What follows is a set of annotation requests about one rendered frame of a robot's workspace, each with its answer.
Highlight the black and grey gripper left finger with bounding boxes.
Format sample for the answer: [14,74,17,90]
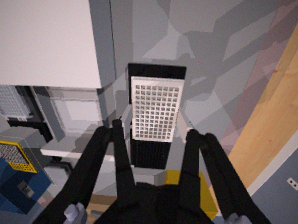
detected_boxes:
[32,104,145,224]

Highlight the white multi-well plate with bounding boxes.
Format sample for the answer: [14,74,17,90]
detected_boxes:
[0,85,33,118]

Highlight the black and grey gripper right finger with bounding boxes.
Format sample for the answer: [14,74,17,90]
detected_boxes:
[174,107,272,224]

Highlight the grey flat work mat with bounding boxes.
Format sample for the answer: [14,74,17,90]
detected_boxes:
[104,0,280,186]

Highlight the blue open-top bin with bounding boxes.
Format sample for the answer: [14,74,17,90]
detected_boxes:
[0,156,51,215]

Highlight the white multiwell plate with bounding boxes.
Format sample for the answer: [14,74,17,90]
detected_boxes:
[131,76,184,142]

